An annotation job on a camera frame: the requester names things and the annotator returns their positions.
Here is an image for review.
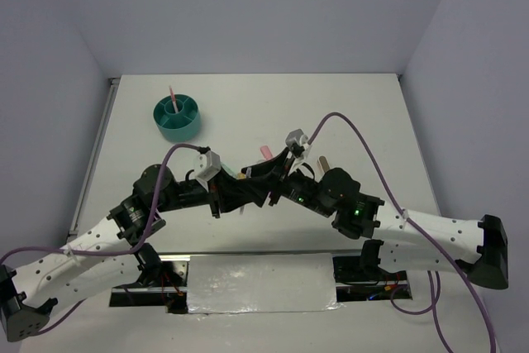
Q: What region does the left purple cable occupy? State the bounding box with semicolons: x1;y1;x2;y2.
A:
0;144;207;337

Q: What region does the aluminium rail left edge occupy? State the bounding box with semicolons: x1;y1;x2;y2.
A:
61;76;121;256

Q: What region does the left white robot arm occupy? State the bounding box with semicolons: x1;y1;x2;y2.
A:
1;165;276;342

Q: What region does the silver white pen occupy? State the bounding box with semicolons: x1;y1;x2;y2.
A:
239;166;252;216

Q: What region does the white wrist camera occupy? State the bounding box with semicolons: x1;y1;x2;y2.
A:
285;129;311;173
193;150;222;191

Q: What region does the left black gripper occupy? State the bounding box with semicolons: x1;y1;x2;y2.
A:
155;163;247;217

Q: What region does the brown-top white eraser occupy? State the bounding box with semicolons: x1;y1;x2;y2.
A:
317;155;331;174

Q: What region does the teal round divided organizer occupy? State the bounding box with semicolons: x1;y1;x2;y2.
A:
153;94;202;143

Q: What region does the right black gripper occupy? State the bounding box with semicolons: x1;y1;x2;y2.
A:
233;148;332;217

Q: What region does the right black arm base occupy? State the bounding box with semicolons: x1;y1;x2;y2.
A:
332;255;412;303

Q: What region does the pink pen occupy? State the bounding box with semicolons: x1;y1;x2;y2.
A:
169;86;179;114

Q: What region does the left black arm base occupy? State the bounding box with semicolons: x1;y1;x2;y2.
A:
109;257;190;315

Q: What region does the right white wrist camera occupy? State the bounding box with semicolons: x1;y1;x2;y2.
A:
285;129;311;173

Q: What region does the silver foil sheet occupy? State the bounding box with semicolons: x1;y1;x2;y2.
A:
187;253;340;314

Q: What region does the green highlighter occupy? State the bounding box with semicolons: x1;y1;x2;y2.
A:
222;163;238;179

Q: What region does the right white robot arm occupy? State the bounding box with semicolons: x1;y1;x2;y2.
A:
241;150;508;290

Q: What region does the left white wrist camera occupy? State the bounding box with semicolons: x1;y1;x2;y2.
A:
193;150;222;191

